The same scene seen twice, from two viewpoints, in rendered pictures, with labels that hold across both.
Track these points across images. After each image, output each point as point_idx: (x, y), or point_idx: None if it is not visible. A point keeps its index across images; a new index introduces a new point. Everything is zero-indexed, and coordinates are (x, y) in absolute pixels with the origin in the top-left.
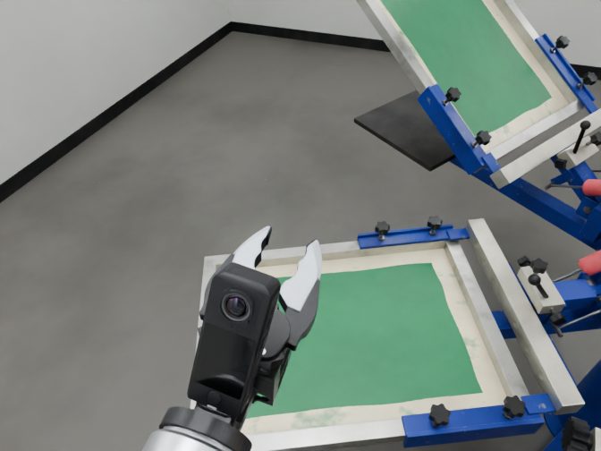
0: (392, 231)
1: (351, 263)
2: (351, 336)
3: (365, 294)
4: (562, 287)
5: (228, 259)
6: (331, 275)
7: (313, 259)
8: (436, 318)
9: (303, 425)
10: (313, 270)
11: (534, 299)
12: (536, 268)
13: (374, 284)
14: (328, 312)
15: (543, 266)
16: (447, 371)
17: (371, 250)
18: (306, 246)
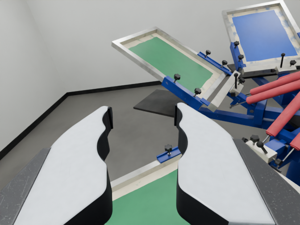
0: (173, 148)
1: (159, 173)
2: (177, 218)
3: (173, 188)
4: (268, 146)
5: (35, 159)
6: (150, 184)
7: (198, 114)
8: None
9: None
10: (213, 128)
11: (261, 156)
12: (254, 139)
13: (175, 180)
14: (157, 207)
15: (257, 137)
16: None
17: (166, 162)
18: (175, 105)
